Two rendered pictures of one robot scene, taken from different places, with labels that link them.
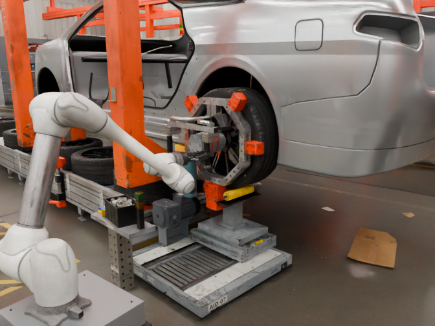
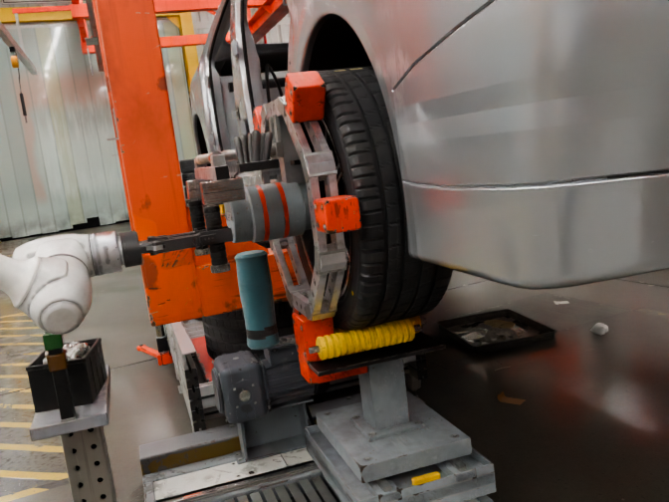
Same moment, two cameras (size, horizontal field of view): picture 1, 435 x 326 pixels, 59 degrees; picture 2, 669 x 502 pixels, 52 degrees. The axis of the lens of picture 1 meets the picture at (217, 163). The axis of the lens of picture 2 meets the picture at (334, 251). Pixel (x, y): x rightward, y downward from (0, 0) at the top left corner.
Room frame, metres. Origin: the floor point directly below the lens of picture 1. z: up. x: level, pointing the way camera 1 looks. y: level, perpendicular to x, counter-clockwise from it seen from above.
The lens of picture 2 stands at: (0.91, -0.89, 0.99)
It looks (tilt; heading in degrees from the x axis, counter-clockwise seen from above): 9 degrees down; 29
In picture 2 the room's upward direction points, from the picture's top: 7 degrees counter-clockwise
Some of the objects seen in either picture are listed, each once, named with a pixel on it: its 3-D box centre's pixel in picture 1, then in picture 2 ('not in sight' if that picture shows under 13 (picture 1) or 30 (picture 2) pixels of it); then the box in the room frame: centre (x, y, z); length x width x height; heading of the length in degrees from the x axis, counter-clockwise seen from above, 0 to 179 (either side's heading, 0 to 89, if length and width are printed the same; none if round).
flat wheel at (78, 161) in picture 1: (107, 163); not in sight; (3.65, 1.08, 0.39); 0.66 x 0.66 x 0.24
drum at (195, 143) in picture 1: (207, 142); (270, 211); (2.36, 0.06, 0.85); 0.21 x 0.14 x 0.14; 135
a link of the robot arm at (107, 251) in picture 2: (175, 160); (108, 252); (1.96, 0.22, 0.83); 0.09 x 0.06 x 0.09; 45
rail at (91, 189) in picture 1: (62, 180); (170, 313); (3.46, 1.46, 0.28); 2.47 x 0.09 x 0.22; 45
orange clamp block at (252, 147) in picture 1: (254, 147); (336, 213); (2.19, -0.21, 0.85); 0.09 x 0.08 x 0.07; 45
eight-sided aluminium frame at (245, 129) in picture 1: (215, 141); (297, 207); (2.41, 0.01, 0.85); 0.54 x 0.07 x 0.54; 45
